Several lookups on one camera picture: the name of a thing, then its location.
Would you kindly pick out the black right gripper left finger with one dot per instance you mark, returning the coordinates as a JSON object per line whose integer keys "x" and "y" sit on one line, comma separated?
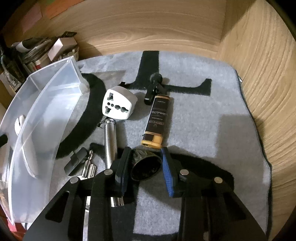
{"x": 122, "y": 175}

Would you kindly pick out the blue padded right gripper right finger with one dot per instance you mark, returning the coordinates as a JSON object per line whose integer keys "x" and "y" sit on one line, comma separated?
{"x": 171, "y": 174}

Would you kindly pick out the black and gold lighter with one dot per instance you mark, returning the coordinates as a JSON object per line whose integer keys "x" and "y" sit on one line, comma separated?
{"x": 154, "y": 131}

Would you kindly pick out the white travel plug adapter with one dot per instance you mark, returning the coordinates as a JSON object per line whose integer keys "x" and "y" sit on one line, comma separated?
{"x": 118, "y": 103}

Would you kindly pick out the clear plastic storage bin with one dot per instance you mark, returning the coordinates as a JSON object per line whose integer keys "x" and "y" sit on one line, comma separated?
{"x": 46, "y": 101}

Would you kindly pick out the step drill bit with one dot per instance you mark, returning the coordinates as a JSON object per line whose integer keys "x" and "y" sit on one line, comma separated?
{"x": 89, "y": 168}

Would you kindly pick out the silver metal cylinder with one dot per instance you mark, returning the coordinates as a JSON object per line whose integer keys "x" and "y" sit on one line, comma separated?
{"x": 110, "y": 142}

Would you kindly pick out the grey felt mat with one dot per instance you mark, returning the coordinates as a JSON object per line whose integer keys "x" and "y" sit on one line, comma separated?
{"x": 209, "y": 124}

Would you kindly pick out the black clip tool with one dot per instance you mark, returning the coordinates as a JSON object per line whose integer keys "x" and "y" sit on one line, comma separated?
{"x": 154, "y": 88}

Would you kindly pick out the white handheld massager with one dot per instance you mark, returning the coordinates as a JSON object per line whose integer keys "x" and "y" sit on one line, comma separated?
{"x": 28, "y": 151}

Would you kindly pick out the small white cardboard box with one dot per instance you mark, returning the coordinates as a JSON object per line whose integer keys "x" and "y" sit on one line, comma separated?
{"x": 60, "y": 46}

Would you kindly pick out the stack of books and papers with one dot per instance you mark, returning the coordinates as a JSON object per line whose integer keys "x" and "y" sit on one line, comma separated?
{"x": 33, "y": 52}

